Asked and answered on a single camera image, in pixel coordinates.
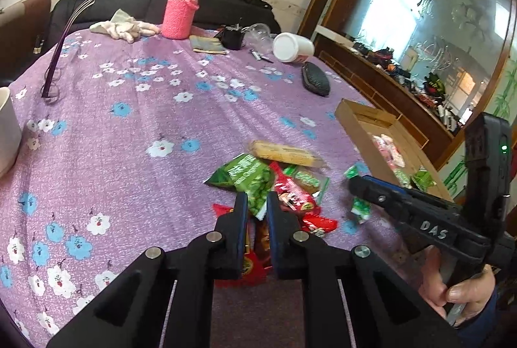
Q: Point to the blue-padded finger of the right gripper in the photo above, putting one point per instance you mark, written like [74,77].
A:
[375,191]

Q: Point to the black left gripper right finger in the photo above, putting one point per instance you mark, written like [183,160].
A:
[282,225]

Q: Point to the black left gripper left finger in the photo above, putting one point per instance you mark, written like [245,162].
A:
[230,250]

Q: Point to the white green snack pack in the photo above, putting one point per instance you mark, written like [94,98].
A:
[403,178]

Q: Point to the pink My Melody snack pack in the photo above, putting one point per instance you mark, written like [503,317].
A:
[388,150]

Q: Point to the green pea snack bag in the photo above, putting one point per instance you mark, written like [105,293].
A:
[247,174]

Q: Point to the person's right hand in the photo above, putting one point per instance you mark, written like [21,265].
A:
[474,293]

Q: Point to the red snack pack centre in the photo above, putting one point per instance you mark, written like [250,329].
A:
[292,197]

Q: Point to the red gold-seal snack pack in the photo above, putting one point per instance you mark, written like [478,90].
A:
[257,259]

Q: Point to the small green candy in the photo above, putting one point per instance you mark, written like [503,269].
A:
[360,208]

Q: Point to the cardboard tray box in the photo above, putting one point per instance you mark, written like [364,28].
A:
[361,122]

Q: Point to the long yellow biscuit pack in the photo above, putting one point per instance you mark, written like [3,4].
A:
[286,154]

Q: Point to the purple floral tablecloth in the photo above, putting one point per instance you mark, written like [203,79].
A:
[120,163]

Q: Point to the black glasses case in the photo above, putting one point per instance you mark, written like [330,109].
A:
[315,80]

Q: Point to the wooden cabinet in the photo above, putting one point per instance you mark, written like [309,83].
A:
[434,64]

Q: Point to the small brown notebook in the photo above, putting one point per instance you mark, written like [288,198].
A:
[207,45]

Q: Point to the white plastic jar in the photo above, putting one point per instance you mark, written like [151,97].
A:
[290,48]

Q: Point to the small black cup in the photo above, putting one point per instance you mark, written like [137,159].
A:
[231,37]

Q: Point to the clear glass cup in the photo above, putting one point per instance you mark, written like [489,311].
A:
[259,37]

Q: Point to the pink knit-sleeved thermos bottle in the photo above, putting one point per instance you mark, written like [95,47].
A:
[178,18]

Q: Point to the purple-framed eyeglasses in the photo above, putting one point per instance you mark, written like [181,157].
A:
[45,90]

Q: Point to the white cloth gloves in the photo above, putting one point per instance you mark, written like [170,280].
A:
[122,26]

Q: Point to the white mug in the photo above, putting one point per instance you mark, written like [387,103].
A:
[10,132]

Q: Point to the black sofa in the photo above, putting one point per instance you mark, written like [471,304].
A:
[211,14]

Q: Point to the brown chair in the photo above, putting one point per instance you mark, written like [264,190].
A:
[23,26]

